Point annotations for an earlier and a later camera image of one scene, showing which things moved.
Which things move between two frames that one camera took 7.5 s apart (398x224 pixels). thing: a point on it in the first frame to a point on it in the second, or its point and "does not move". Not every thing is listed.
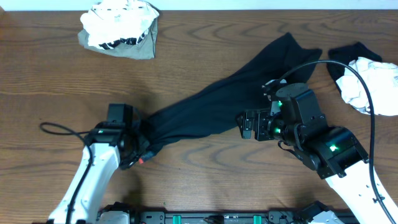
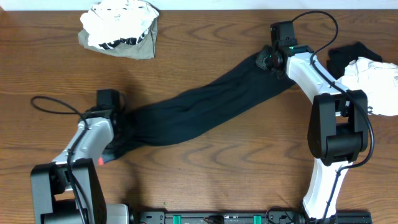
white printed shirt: (111, 23) does not move
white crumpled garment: (382, 78) does not move
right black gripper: (263, 117) to (260, 60)
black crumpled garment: (346, 55) does not move
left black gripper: (137, 149) to (117, 123)
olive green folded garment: (144, 50) does not move
